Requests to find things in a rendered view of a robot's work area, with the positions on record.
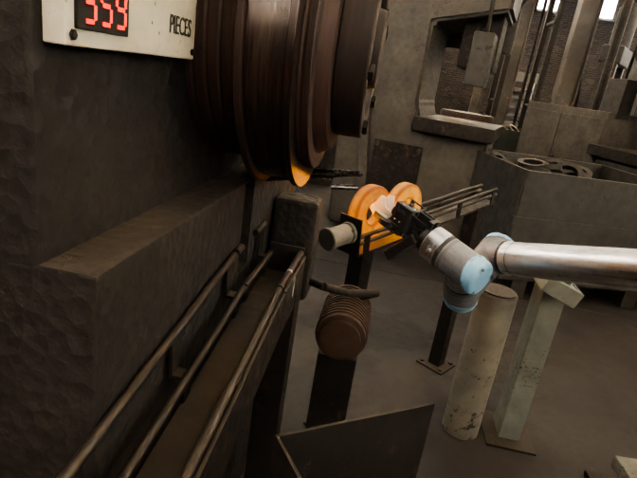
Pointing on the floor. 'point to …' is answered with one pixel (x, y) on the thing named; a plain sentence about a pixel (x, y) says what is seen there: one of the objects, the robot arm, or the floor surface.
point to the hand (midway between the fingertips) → (372, 205)
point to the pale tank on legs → (528, 64)
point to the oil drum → (467, 116)
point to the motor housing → (336, 356)
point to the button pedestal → (527, 366)
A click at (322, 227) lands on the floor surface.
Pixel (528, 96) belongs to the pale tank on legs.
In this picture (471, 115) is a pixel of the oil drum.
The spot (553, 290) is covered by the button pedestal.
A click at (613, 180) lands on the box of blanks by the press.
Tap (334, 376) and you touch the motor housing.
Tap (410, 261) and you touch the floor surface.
